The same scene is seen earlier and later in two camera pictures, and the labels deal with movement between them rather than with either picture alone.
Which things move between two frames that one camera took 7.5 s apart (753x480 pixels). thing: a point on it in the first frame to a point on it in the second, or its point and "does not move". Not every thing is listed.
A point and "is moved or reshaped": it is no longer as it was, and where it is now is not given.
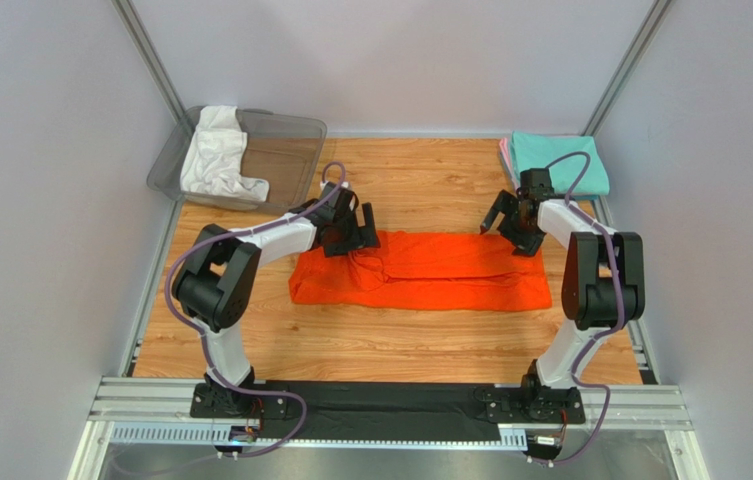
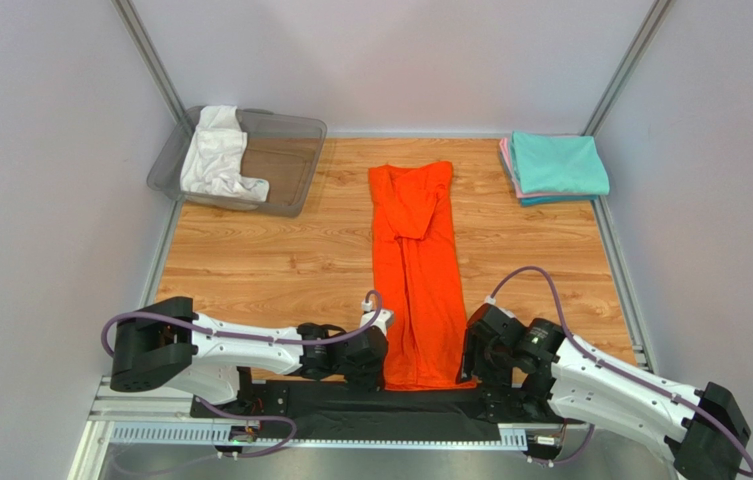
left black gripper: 363,236 to 374,379
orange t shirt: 424,271 is moved or reshaped
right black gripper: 512,217 to 476,345
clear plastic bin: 284,150 does not move
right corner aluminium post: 626,68 does not move
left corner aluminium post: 148,58 does not move
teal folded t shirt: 530,150 does not move
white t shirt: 214,158 does not move
